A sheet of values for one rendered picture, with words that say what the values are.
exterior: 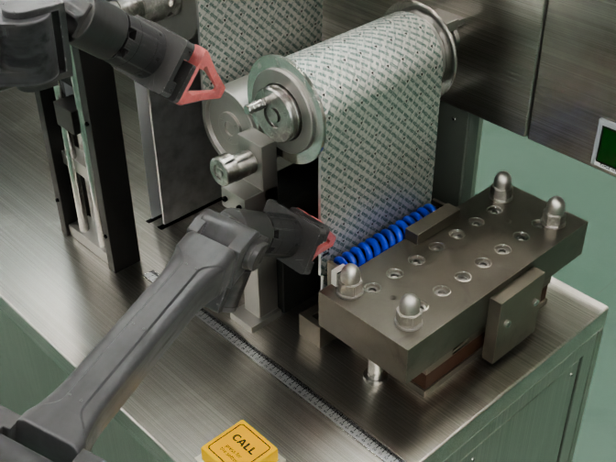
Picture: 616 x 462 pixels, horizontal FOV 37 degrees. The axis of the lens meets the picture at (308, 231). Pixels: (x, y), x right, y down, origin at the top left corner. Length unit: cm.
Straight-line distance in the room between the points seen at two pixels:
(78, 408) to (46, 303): 64
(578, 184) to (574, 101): 217
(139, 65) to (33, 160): 85
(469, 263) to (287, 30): 44
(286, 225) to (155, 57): 28
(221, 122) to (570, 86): 48
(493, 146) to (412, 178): 229
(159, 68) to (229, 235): 20
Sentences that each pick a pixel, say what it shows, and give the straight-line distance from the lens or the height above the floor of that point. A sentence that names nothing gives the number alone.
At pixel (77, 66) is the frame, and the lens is 134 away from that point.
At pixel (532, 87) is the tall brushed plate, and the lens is 136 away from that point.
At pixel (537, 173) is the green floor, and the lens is 351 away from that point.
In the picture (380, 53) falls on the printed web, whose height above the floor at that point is 130.
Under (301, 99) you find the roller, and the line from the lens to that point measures 116.
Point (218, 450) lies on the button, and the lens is 119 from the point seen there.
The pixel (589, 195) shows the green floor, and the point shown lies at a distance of 343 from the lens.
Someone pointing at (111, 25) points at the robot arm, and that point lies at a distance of 98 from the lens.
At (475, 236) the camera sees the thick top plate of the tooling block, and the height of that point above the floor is 103.
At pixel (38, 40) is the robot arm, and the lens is 95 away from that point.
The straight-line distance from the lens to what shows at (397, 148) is 131.
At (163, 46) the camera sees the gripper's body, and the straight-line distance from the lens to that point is 103.
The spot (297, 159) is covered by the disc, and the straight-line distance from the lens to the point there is 122.
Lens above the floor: 182
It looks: 36 degrees down
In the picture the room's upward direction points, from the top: straight up
